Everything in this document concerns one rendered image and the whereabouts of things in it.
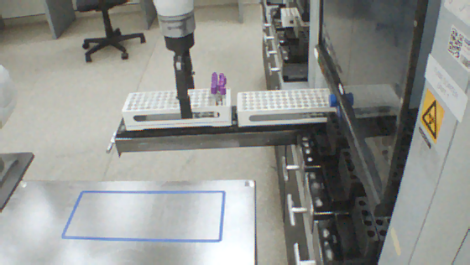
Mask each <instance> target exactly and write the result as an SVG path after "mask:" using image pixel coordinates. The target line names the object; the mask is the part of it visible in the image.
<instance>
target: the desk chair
mask: <svg viewBox="0 0 470 265"><path fill-rule="evenodd" d="M128 1H133V0H76V8H77V9H76V10H74V12H76V11H79V12H80V13H85V12H89V11H94V10H95V11H96V12H101V11H102V17H103V22H104V25H105V28H104V29H105V33H106V38H88V39H85V40H84V42H85V43H83V45H82V48H83V49H88V48H89V46H90V44H89V43H95V44H97V45H96V46H94V47H92V48H91V49H88V51H87V52H86V53H85V56H86V63H88V61H92V60H91V56H90V55H92V54H94V53H95V52H97V51H98V50H100V49H103V48H105V47H106V46H108V45H112V46H113V47H115V48H117V49H119V50H120V51H122V52H123V53H122V60H124V59H128V53H125V52H126V50H125V47H124V46H123V45H122V44H120V43H118V42H120V41H125V40H130V39H133V38H137V37H140V39H141V43H143V42H142V41H144V42H146V41H145V37H144V33H138V34H124V35H121V32H120V28H116V29H115V30H114V32H113V31H112V29H113V27H112V25H111V21H110V18H109V14H108V9H110V8H114V6H116V5H121V4H125V3H127V2H128Z"/></svg>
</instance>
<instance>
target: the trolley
mask: <svg viewBox="0 0 470 265"><path fill-rule="evenodd" d="M257 256H258V244H257V226H256V182H255V180H211V181H203V180H165V181H129V180H120V181H87V180H77V181H53V180H36V181H23V180H21V181H20V183H19V184H18V187H17V188H16V189H15V191H14V192H13V195H12V196H11V197H10V199H9V201H8V202H7V204H6V206H5V207H4V208H3V210H2V213H1V214H0V265H258V262H257Z"/></svg>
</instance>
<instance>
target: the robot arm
mask: <svg viewBox="0 0 470 265"><path fill-rule="evenodd" d="M153 2H154V5H155V7H156V8H157V11H158V12H157V14H158V15H157V16H158V19H159V26H160V30H161V33H162V35H164V42H165V47H166V49H167V50H169V51H173V52H175V55H174V58H173V61H174V62H173V66H174V71H175V84H176V91H177V96H176V97H175V98H176V99H178V100H179V103H180V113H181V118H182V119H192V116H193V113H192V107H191V96H190V95H189V94H188V90H194V89H195V88H196V87H195V81H194V76H193V75H195V74H196V72H195V71H194V72H192V71H193V66H192V62H191V53H190V48H191V47H192V46H193V45H195V40H194V33H193V31H194V30H195V28H196V25H195V10H194V0H153ZM16 100H17V90H16V87H15V85H14V83H13V81H12V80H11V77H10V76H9V73H8V70H7V69H6V70H5V68H4V67H3V66H2V65H0V130H1V129H2V128H3V126H4V125H5V124H6V123H7V121H8V119H9V117H10V116H11V113H12V112H13V109H14V108H15V106H16ZM17 163H18V159H17V158H16V157H7V158H1V156H0V187H1V186H2V185H3V182H4V181H5V180H6V178H7V176H8V175H9V173H10V171H11V170H12V169H13V167H14V166H15V165H16V164H17Z"/></svg>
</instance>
